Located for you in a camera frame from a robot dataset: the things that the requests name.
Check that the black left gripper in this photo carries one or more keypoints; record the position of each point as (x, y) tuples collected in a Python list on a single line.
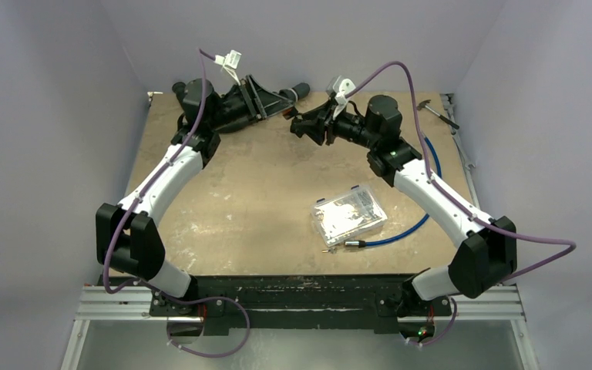
[(270, 103)]

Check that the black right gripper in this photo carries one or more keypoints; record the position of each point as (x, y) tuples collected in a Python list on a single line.
[(324, 125)]

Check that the orange padlock with keys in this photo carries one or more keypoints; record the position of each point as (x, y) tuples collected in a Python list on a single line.
[(291, 113)]

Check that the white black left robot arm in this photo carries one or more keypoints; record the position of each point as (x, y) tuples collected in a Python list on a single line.
[(127, 236)]

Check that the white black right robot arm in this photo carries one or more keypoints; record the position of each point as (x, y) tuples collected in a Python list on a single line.
[(483, 257)]

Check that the clear plastic parts box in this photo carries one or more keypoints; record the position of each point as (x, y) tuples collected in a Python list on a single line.
[(346, 216)]

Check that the small hammer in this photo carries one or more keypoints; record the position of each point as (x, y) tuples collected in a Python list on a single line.
[(425, 105)]

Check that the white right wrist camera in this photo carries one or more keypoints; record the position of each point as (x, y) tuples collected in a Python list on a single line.
[(338, 89)]

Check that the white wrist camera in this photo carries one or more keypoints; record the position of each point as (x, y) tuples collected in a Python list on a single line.
[(338, 89), (228, 64)]

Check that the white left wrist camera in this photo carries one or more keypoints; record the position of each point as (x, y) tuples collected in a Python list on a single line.
[(228, 64)]

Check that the black aluminium base frame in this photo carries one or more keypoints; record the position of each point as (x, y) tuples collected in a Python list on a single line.
[(321, 302)]

